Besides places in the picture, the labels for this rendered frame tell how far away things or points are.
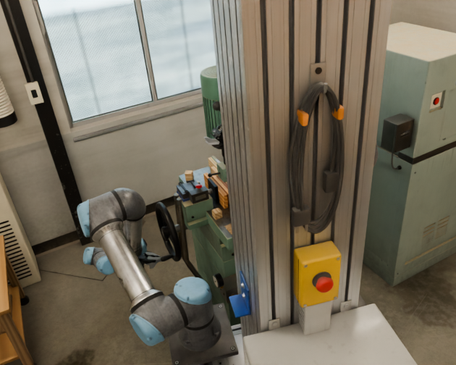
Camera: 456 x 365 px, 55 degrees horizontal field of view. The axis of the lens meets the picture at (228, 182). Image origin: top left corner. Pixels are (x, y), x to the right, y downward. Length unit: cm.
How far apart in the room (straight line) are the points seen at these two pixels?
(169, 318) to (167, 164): 217
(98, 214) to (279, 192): 83
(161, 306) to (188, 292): 10
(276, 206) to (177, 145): 262
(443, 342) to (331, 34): 223
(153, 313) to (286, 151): 79
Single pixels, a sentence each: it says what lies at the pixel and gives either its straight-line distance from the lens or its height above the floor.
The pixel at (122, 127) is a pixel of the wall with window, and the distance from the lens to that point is 323.
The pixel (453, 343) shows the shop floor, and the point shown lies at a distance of 279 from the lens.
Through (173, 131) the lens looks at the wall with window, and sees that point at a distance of 339.
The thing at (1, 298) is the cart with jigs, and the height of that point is 53.
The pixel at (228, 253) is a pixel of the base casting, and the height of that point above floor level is 75.
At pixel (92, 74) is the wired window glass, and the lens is 315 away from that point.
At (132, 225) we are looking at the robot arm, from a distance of 172.
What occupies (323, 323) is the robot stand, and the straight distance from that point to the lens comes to 108.
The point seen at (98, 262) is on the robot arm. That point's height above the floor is 88.
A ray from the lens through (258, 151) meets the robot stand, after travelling 79.
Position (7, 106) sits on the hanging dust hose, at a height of 119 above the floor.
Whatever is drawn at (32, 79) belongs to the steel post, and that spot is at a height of 129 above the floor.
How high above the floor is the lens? 209
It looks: 32 degrees down
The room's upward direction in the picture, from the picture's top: 5 degrees counter-clockwise
